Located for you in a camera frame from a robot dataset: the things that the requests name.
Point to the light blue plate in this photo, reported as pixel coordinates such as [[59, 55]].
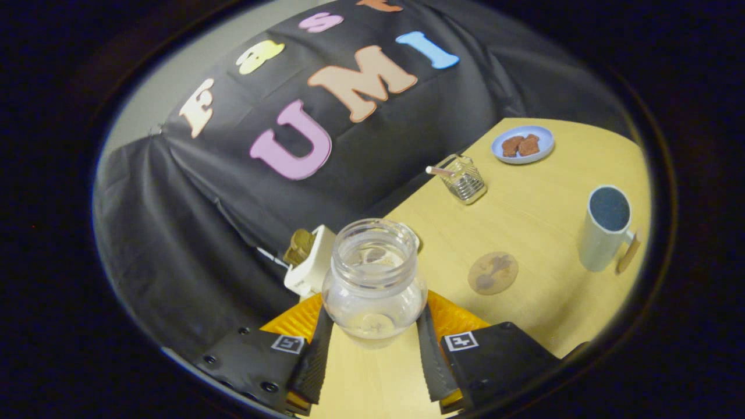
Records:
[[541, 137]]

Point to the pink straw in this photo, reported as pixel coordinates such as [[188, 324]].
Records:
[[439, 171]]

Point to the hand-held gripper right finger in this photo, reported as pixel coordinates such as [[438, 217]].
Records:
[[433, 364]]

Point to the brown bread piece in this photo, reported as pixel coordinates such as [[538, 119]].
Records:
[[529, 145], [511, 146]]

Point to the wooden table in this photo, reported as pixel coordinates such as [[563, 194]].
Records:
[[553, 314]]

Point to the white cup with blue inside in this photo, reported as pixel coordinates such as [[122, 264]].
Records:
[[599, 244]]

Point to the round cork coaster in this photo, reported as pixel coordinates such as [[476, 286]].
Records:
[[493, 273]]

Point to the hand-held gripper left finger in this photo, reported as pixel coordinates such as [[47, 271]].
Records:
[[313, 364]]

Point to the clear glass bottle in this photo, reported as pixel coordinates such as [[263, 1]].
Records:
[[372, 291]]

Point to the brown toast slice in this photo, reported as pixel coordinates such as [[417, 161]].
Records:
[[298, 247]]

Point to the white toaster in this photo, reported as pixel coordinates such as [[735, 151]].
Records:
[[314, 270]]

